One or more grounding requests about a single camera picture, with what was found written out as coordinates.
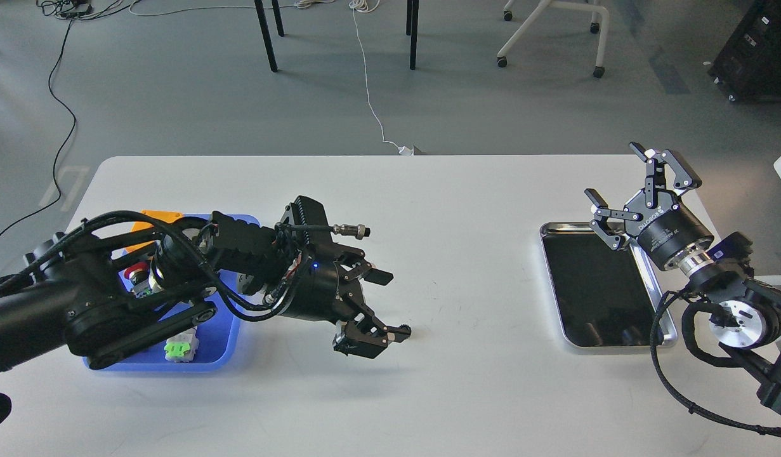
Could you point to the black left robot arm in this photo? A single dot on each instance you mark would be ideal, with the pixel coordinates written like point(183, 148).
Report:
point(125, 280)

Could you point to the green white connector part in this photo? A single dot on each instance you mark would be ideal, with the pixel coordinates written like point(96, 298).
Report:
point(182, 347)

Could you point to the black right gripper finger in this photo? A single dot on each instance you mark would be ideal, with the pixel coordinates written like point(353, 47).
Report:
point(685, 178)
point(616, 240)

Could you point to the silver metal tray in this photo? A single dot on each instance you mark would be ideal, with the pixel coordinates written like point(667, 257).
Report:
point(605, 300)

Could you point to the orange plastic box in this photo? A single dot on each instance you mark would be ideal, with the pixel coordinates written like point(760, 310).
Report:
point(144, 232)

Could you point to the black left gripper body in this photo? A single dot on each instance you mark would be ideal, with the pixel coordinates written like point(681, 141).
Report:
point(328, 290)

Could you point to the blue plastic tray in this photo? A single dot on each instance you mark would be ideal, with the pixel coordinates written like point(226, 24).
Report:
point(214, 341)

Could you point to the red push button part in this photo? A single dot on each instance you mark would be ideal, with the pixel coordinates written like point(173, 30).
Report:
point(138, 275)

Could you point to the black equipment case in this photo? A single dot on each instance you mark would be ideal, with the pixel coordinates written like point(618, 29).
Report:
point(748, 68)

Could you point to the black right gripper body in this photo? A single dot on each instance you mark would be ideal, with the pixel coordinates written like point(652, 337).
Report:
point(667, 229)

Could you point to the white rolling chair base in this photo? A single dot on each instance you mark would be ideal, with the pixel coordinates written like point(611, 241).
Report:
point(593, 38)

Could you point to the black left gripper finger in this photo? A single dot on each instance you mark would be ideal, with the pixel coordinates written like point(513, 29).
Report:
point(361, 269)
point(360, 332)

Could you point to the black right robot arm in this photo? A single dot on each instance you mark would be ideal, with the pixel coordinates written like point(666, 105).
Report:
point(731, 320)

